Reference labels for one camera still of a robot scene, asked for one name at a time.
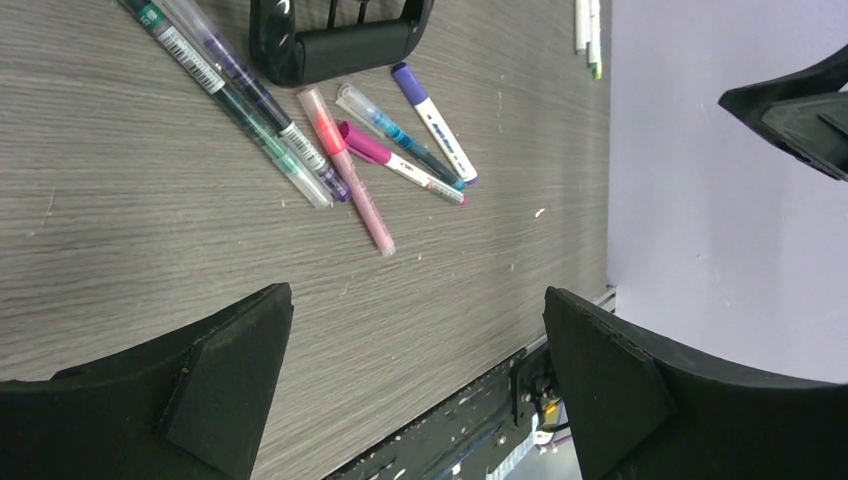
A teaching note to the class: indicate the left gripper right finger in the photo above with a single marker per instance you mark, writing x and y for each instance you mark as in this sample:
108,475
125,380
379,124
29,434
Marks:
644,406

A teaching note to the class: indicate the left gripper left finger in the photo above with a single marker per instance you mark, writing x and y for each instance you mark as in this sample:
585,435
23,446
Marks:
190,404

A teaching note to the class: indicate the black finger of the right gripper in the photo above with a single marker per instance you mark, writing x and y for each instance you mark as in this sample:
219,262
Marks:
803,114

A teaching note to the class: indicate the lime green cap marker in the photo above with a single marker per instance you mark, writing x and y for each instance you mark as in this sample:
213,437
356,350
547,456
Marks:
597,60

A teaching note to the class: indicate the pink marker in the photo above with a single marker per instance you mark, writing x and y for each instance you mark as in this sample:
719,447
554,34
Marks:
335,146

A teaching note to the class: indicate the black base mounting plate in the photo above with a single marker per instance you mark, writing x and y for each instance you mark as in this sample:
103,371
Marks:
482,431

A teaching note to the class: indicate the dark purple marker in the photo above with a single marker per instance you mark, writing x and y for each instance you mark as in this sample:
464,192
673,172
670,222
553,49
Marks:
190,16

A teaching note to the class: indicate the magenta cap white marker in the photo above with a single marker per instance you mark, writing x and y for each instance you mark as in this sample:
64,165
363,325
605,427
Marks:
369,149

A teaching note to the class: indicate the purple cap white marker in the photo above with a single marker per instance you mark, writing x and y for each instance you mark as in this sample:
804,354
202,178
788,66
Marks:
432,118

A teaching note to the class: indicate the light blue marker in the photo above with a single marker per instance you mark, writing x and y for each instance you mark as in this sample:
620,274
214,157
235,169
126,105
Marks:
352,100

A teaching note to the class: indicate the black poker chip case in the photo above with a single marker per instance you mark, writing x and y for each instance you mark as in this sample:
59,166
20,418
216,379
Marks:
291,59

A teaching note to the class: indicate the dark green marker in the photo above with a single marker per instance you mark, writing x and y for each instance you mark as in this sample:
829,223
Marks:
229,99

